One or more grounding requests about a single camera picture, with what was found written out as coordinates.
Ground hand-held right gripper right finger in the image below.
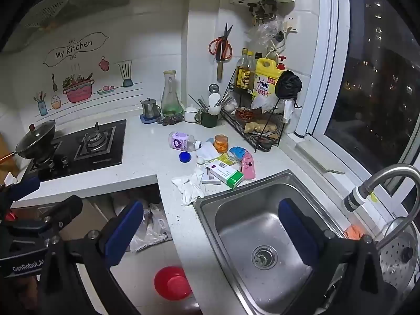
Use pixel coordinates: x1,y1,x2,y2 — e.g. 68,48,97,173
278,198,408,315

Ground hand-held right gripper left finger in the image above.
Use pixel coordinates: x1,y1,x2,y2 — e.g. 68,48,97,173
38,200,145,315

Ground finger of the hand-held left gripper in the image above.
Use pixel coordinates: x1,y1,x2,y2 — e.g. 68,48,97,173
0,175,42,204
39,195,83,234

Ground red plastic bin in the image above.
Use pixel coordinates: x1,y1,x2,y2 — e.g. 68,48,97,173
154,266,192,301

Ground pink packet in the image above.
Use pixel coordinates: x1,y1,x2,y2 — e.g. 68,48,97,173
241,153,256,180

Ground light blue packet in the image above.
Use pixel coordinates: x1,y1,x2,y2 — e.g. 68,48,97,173
229,146,251,160

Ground purple label plastic bottle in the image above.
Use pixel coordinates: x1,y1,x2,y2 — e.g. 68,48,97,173
169,132,203,151

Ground orange jelly cup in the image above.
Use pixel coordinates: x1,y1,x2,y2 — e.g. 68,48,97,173
213,134,228,153

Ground white plastic bags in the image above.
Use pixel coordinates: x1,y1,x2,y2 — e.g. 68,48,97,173
129,203,173,253

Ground sink drain strainer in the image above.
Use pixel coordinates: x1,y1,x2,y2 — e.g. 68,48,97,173
252,245,278,270

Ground wok with glass lid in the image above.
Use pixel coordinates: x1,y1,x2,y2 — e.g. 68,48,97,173
0,120,57,165

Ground orange cloth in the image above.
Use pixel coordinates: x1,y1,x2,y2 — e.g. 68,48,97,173
344,225,365,240

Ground stainless steel sink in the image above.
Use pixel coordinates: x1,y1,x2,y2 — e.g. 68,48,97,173
193,170,348,315

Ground black gas stove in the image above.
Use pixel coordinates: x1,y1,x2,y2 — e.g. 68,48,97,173
24,119,127,182

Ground crumpled white cloth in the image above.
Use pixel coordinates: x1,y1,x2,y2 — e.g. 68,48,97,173
171,167,211,207

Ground white green medicine box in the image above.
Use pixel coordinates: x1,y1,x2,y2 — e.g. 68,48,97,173
205,160,245,189

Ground perforated steel steamer plate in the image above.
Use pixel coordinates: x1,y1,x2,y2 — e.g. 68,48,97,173
377,217,420,289

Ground white purple medicine box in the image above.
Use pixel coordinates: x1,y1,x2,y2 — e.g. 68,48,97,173
201,164,224,185

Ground yellow packet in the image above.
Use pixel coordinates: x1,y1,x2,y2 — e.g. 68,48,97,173
215,153,238,166

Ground steel faucet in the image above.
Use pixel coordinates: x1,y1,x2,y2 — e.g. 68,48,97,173
341,164,420,251

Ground ginger root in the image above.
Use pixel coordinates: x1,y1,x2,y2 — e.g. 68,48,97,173
244,122,276,136

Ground white paper sheet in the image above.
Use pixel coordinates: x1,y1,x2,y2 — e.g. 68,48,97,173
196,142,221,161

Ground dark mesh scrubber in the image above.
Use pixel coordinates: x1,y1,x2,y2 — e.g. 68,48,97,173
157,113,184,126

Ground small steel teapot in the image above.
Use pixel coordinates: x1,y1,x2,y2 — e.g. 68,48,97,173
140,97,162,119

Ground dried red chillies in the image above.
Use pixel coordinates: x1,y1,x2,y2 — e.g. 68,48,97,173
235,108,260,121

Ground white lidded pot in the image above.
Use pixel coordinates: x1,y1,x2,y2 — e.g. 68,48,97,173
184,104,198,123

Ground glass carafe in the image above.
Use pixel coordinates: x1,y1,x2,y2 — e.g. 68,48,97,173
161,70,183,116

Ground dark green mug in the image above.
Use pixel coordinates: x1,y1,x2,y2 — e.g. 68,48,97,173
195,109,220,128

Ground black plastic bag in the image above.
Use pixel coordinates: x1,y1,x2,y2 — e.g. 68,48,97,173
275,70,303,101

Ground metal chopsticks bundle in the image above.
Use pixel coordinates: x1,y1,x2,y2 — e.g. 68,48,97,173
188,94,209,112

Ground yellow detergent jug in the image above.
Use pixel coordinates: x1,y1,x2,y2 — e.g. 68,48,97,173
252,57,285,106

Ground white spoon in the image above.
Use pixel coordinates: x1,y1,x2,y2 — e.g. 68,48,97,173
208,93,222,115

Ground glass sauce bottle yellow label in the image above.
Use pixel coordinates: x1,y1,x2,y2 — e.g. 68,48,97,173
244,51,257,91
235,48,250,87

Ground clear hanging plastic bags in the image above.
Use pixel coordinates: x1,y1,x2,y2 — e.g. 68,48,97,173
246,15,289,60

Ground heater pipes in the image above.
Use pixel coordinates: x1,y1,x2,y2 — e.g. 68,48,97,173
248,0,279,27

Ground kitchen wall sticker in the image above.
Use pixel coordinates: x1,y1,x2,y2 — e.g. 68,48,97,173
33,32,143,117

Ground black wire rack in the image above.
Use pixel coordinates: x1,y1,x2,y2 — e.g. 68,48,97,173
220,69,286,153

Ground white window frame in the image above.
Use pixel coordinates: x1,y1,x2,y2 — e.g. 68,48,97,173
295,0,420,204

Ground orange handled scissors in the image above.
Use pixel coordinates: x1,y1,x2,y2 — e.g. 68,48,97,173
209,23,233,61

